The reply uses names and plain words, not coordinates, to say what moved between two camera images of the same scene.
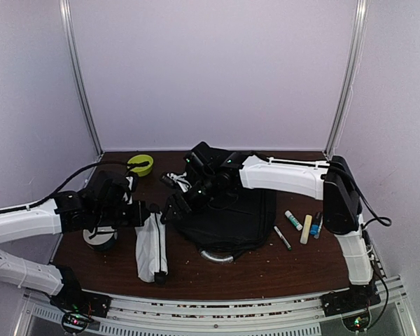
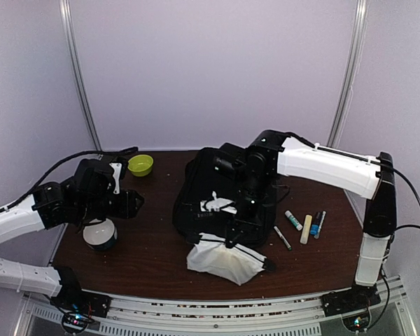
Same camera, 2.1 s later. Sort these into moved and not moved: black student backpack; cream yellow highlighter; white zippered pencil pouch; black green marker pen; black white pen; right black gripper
Moved: right black gripper; white zippered pencil pouch
Not moved: cream yellow highlighter; black student backpack; black green marker pen; black white pen
